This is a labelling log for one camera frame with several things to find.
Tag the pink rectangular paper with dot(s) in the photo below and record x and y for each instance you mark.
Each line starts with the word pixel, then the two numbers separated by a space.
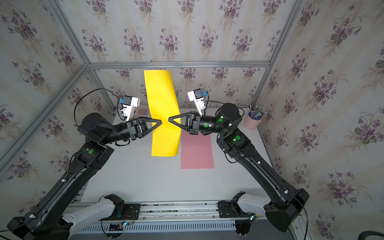
pixel 196 152

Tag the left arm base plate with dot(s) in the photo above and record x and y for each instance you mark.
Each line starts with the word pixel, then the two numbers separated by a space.
pixel 126 212

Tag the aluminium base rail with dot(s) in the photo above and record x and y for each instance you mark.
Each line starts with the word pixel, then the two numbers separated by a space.
pixel 167 212

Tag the pink calculator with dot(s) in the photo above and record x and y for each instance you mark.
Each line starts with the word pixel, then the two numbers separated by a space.
pixel 142 110

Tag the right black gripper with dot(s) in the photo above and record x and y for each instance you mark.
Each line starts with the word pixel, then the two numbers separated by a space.
pixel 194 124

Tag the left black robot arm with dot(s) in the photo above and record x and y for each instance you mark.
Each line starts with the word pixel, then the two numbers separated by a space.
pixel 46 221

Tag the pink pen cup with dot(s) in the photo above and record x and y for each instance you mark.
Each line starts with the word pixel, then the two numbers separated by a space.
pixel 251 123

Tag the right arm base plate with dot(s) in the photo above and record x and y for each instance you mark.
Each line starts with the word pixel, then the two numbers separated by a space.
pixel 232 210

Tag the yellow rectangular paper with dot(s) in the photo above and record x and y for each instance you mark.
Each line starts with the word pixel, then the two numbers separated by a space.
pixel 163 104

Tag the pens in cup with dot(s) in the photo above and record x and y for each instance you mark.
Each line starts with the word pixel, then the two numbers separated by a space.
pixel 257 113

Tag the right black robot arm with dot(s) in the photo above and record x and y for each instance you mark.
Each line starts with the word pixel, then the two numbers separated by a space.
pixel 287 202

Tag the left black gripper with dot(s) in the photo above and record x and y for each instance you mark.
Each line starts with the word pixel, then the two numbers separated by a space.
pixel 136 127

